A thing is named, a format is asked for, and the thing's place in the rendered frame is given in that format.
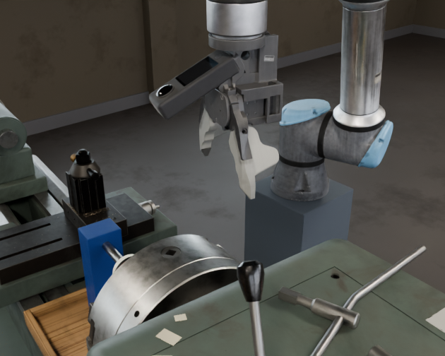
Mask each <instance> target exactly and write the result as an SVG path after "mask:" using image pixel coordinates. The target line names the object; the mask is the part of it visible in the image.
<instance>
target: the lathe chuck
mask: <svg viewBox="0 0 445 356"><path fill-rule="evenodd" d="M169 247H175V248H178V249H179V250H180V251H181V254H180V255H178V256H176V257H174V258H170V259H169V258H165V257H163V256H162V255H161V253H162V251H163V250H164V249H166V248H169ZM210 258H226V259H232V260H235V261H238V260H237V259H236V258H235V257H234V256H232V255H231V254H230V253H228V252H227V251H226V250H224V249H223V248H222V247H221V246H220V245H219V244H217V245H215V244H214V243H212V242H209V241H208V239H207V238H206V237H202V236H199V235H177V236H173V237H168V238H165V239H161V240H159V241H157V242H154V243H152V244H150V245H148V246H147V247H145V248H143V249H142V250H140V251H138V252H137V253H135V254H134V255H133V256H132V257H130V258H129V259H128V260H126V261H125V262H124V263H123V264H122V265H121V266H120V267H119V268H118V269H117V270H116V271H115V272H114V273H113V274H112V276H111V277H110V278H109V280H108V281H107V282H106V283H105V285H104V286H103V288H102V289H101V291H100V293H99V294H98V296H97V298H96V300H95V302H94V304H93V307H92V309H91V311H90V316H89V320H90V321H94V322H95V325H94V327H95V333H94V338H93V344H92V339H91V338H90V336H87V337H86V343H87V349H88V351H89V350H90V349H91V347H92V346H94V345H96V344H97V343H99V342H101V341H103V340H106V339H108V338H110V337H112V336H115V335H116V334H117V332H118V330H119V328H120V326H121V324H122V322H123V321H124V319H125V318H126V316H127V314H128V313H129V312H130V311H131V309H132V308H133V306H134V305H135V304H136V303H137V301H139V299H140V298H141V297H142V296H143V295H144V294H145V293H146V292H147V291H148V290H149V289H151V288H152V286H154V285H155V284H156V283H157V282H159V281H160V280H162V279H163V278H164V277H165V276H167V275H169V274H170V273H171V272H173V271H175V270H177V269H178V268H181V267H182V266H185V265H187V264H189V263H193V262H195V261H200V260H203V259H210ZM238 262H240V261H238ZM240 263H241V262H240Z"/></svg>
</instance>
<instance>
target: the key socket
mask: <svg viewBox="0 0 445 356"><path fill-rule="evenodd" d="M180 254H181V251H180V250H179V249H178V248H175V247H169V248H166V249H164V250H163V251H162V253H161V255H162V256H163V257H165V258H169V259H170V258H174V257H176V256H178V255H180Z"/></svg>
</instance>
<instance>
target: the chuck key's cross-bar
mask: <svg viewBox="0 0 445 356"><path fill-rule="evenodd" d="M424 252H426V247H425V246H423V245H421V246H419V247H418V248H416V249H415V250H414V251H412V252H410V253H409V254H408V255H407V256H405V257H404V258H402V259H401V260H400V261H398V262H397V263H395V264H394V265H392V266H391V267H390V268H388V269H387V270H385V271H384V272H383V273H381V274H380V275H378V276H377V277H375V278H374V279H373V280H371V281H370V282H368V283H367V284H366V285H364V286H363V287H361V288H360V289H359V290H358V291H356V292H354V293H353V294H352V295H351V296H350V297H349V298H348V300H347V302H346V303H345V304H344V306H343V307H344V308H346V309H349V310H352V308H353V307H354V306H355V304H356V303H357V302H358V301H359V300H360V299H362V298H363V297H364V296H365V295H367V294H368V293H369V292H371V291H372V290H373V289H375V288H376V287H378V286H379V285H380V284H382V283H383V282H384V281H386V280H387V279H389V278H390V277H391V276H392V275H394V274H395V273H397V272H398V271H399V270H401V269H402V268H404V267H405V266H407V265H408V264H409V263H410V262H412V261H413V260H415V259H416V258H417V257H418V256H420V255H421V254H423V253H424ZM343 323H344V320H343V317H342V316H337V317H336V318H335V319H334V321H333V323H332V324H331V325H330V327H329V328H328V330H327V332H326V333H325V334H324V336H323V338H322V339H321V340H320V342H319V344H318V345H317V346H316V348H315V349H314V351H313V353H312V354H311V355H310V356H323V354H324V353H325V351H326V349H327V348H328V346H329V345H330V343H331V341H332V340H333V339H334V337H335V335H336V334H337V332H338V331H339V329H340V327H341V326H342V325H343Z"/></svg>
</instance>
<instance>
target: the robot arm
mask: <svg viewBox="0 0 445 356"><path fill-rule="evenodd" d="M388 1H390V0H339V2H341V3H342V4H343V17H342V46H341V75H340V104H339V105H338V106H337V107H336V108H335V109H334V110H333V111H332V110H330V108H331V106H330V105H329V103H328V102H327V101H325V100H318V99H306V100H297V101H294V102H290V103H288V104H287V105H286V106H284V108H283V109H282V106H283V84H282V83H281V82H279V81H277V65H278V35H276V34H272V35H271V34H270V33H269V32H268V31H267V11H268V0H206V11H207V31H208V32H209V34H208V45H209V46H210V47H212V48H214V49H216V50H215V51H214V52H212V53H211V54H209V55H208V56H206V57H205V58H203V59H202V60H200V61H199V62H197V63H196V64H194V65H193V66H191V67H190V68H188V69H187V70H185V71H184V72H182V73H181V74H179V75H178V76H176V77H175V78H173V79H172V80H170V81H169V82H167V83H166V84H164V85H162V86H161V87H159V88H158V89H157V90H155V91H153V92H152V93H151V94H149V100H150V101H151V103H152V104H153V106H154V108H156V110H157V111H158V112H159V113H160V115H161V116H162V117H163V118H164V119H170V118H172V117H173V116H174V115H176V114H178V113H179V112H181V111H182V110H183V109H185V108H187V107H188V106H189V105H191V104H193V103H194V102H195V101H197V100H199V99H200V98H201V105H200V114H199V124H200V125H199V141H200V150H201V152H202V153H203V154H204V155H205V156H208V155H209V152H210V150H211V143H212V140H213V139H214V137H216V136H219V135H220V134H223V133H226V132H228V131H231V132H230V138H229V145H230V150H231V152H232V154H233V156H234V159H235V167H236V171H237V174H238V177H239V187H240V189H241V190H242V191H243V192H244V193H245V194H246V195H247V196H248V197H249V199H253V198H255V190H256V184H255V175H257V174H258V173H260V172H262V171H264V170H266V169H268V168H269V167H271V166H273V165H274V164H276V163H277V164H276V166H275V169H274V171H273V174H272V176H271V190H272V192H273V193H274V194H276V195H278V196H279V197H282V198H285V199H288V200H291V201H315V200H318V199H320V198H323V197H324V196H325V195H326V194H327V193H328V190H329V179H328V177H327V172H326V166H325V163H324V161H325V158H326V159H329V160H335V161H338V162H344V163H347V164H351V165H357V166H358V167H367V168H375V167H377V166H378V165H379V163H380V162H381V160H382V158H383V156H384V154H385V152H386V149H387V147H388V144H389V141H390V139H391V134H392V131H393V123H392V122H391V121H389V120H385V116H386V113H385V110H384V108H383V107H382V106H381V105H380V104H379V97H380V87H381V70H382V59H383V50H384V32H385V22H386V4H387V2H388ZM277 95H279V108H278V113H276V103H277ZM277 121H279V122H280V142H279V154H278V151H277V150H276V149H275V148H274V147H270V146H266V145H264V144H262V143H261V142H260V139H259V135H258V132H257V131H256V129H255V128H253V127H251V126H248V124H251V125H252V126H253V125H257V124H265V123H267V124H270V123H273V122H277Z"/></svg>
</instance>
